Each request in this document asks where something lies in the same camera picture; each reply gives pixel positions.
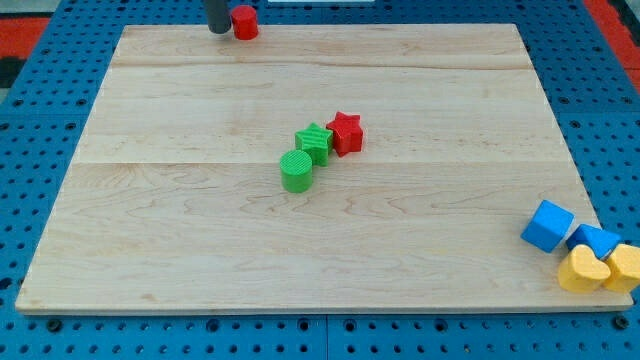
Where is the green cylinder block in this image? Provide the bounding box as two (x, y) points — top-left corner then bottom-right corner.
(279, 150), (313, 193)

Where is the green star block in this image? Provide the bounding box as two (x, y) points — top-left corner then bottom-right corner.
(294, 123), (333, 167)

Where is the blue triangle block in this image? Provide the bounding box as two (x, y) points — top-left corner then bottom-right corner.
(566, 224), (622, 260)

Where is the yellow heart block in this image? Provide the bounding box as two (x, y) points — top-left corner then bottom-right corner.
(557, 245), (611, 294)

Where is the red cylinder block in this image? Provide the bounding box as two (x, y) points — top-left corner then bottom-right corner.
(231, 5), (259, 40)

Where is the blue cube block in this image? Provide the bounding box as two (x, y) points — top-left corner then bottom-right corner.
(520, 200), (575, 253)

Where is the light wooden board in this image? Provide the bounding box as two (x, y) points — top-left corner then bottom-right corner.
(16, 24), (632, 315)

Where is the yellow block at edge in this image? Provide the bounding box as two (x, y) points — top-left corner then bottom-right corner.
(603, 244), (639, 293)

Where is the red star block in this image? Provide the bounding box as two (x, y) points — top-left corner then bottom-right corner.
(326, 111), (364, 157)

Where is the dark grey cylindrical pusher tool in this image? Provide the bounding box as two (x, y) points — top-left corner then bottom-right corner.
(203, 0), (232, 34)

